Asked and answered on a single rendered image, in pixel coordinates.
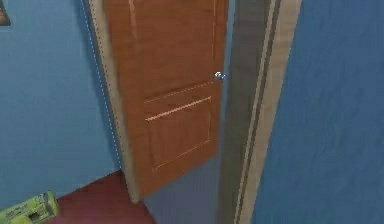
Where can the brown wooden room door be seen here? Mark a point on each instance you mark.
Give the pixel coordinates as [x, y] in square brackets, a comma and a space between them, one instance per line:
[173, 100]

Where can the silver round door knob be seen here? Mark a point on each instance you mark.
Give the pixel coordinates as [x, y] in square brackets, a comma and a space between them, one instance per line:
[219, 76]

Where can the lime green box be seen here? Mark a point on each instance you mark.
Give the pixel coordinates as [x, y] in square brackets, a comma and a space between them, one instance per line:
[28, 210]

